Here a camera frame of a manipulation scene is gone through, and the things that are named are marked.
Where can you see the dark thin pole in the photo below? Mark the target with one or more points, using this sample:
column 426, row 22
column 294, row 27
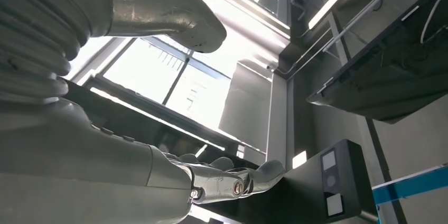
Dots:
column 385, row 173

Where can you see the blue strip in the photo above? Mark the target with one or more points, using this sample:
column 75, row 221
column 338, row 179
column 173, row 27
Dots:
column 420, row 184

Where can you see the dark overhead unit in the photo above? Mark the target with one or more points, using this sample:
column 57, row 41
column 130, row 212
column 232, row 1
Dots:
column 395, row 75

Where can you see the grey roller blind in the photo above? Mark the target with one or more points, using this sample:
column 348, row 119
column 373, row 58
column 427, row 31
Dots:
column 245, row 110

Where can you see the dark window frame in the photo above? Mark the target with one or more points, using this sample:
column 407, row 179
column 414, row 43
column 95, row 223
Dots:
column 176, row 80

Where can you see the black box with white panels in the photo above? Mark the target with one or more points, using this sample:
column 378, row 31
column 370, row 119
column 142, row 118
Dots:
column 304, row 187

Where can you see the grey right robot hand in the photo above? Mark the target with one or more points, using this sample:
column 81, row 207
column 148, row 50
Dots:
column 70, row 166

